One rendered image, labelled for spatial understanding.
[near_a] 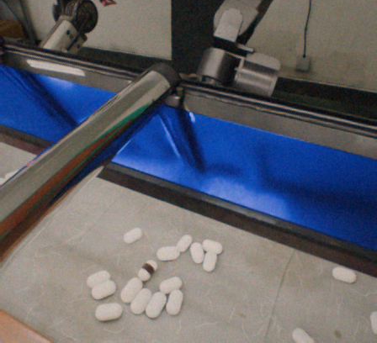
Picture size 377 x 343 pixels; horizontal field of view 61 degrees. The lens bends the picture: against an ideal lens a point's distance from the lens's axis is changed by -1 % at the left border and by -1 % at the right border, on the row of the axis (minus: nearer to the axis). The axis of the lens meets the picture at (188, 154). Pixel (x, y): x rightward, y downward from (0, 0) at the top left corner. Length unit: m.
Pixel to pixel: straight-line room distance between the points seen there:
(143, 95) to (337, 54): 2.31
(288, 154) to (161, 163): 0.08
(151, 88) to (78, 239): 0.45
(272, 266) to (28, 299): 0.37
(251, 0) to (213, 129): 0.41
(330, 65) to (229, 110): 2.31
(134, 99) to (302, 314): 0.43
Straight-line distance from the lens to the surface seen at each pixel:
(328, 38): 2.42
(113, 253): 0.57
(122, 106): 0.16
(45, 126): 0.26
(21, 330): 0.52
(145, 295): 0.50
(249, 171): 0.19
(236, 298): 0.52
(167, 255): 0.53
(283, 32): 2.42
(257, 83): 0.53
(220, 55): 0.54
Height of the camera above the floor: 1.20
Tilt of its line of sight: 40 degrees down
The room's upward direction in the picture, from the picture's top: straight up
